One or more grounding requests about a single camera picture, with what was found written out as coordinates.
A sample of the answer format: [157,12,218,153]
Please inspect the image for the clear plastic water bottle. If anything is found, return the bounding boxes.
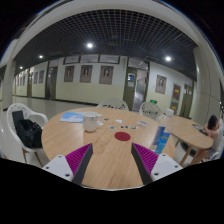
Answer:
[150,109,174,154]

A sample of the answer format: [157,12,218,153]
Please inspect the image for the framed portrait right wall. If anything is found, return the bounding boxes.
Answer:
[155,75,167,94]

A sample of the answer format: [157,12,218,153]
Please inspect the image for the seated person in white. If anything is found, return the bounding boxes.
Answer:
[202,115,224,159]

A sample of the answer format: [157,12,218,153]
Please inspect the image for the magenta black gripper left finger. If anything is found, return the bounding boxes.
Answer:
[43,144,93,185]

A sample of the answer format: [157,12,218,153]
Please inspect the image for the small card row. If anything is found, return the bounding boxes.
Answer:
[120,125,138,130]

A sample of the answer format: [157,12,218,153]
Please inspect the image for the white plastic chair far middle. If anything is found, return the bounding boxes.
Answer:
[98,98,129,111]

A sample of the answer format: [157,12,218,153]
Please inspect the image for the red round coaster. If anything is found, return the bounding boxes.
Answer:
[115,132,131,141]

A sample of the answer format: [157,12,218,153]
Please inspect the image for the small card on table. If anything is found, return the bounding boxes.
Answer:
[108,126,116,130]

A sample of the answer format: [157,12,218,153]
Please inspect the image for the white plastic chair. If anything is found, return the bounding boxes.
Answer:
[7,103,48,164]
[98,98,129,111]
[139,102,162,120]

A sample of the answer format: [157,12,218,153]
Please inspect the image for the white ceramic mug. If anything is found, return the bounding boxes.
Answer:
[83,111,99,132]

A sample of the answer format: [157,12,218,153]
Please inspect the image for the white plastic chair far right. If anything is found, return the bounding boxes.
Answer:
[139,102,162,120]

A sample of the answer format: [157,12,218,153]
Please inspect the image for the white plastic chair left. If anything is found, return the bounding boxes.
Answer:
[7,103,48,164]

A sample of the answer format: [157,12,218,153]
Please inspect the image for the framed portrait on wall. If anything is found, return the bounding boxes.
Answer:
[80,65,92,83]
[99,66,113,85]
[64,66,74,82]

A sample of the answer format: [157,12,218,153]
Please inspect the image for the round wooden table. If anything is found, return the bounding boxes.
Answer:
[157,114,213,165]
[42,107,159,189]

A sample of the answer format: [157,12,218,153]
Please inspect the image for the blue white booklet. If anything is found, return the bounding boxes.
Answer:
[60,112,83,123]

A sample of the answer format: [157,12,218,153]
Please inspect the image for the open doorway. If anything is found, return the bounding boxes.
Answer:
[123,68,148,111]

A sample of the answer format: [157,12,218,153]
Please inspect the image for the black bag on chair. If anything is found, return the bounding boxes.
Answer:
[12,111,42,148]

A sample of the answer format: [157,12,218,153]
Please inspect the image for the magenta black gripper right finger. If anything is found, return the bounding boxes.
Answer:
[131,143,182,185]

